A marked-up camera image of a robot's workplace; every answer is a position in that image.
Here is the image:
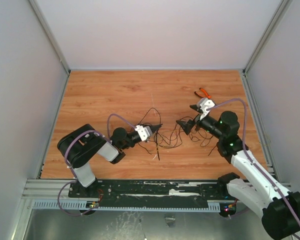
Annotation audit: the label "dark brown wire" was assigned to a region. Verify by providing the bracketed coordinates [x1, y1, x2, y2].
[154, 124, 191, 150]

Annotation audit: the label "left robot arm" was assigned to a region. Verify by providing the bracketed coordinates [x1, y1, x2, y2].
[57, 123, 162, 198]

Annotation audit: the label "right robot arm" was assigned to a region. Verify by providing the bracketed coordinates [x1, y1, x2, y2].
[176, 104, 300, 240]

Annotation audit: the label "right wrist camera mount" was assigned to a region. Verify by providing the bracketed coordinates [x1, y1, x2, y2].
[196, 97, 215, 120]

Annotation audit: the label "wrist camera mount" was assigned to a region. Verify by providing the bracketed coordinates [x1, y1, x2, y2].
[196, 97, 215, 120]
[134, 124, 153, 142]

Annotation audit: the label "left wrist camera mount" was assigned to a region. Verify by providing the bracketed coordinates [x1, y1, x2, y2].
[134, 124, 153, 142]

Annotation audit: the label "orange handled pliers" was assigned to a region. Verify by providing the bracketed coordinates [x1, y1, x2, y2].
[194, 87, 212, 100]

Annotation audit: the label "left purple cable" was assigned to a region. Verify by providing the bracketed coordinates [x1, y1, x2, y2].
[57, 113, 141, 217]

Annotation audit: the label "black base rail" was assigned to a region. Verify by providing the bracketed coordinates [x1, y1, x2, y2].
[68, 179, 235, 209]

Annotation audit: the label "grey slotted cable duct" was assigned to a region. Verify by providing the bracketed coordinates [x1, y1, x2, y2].
[31, 199, 221, 213]

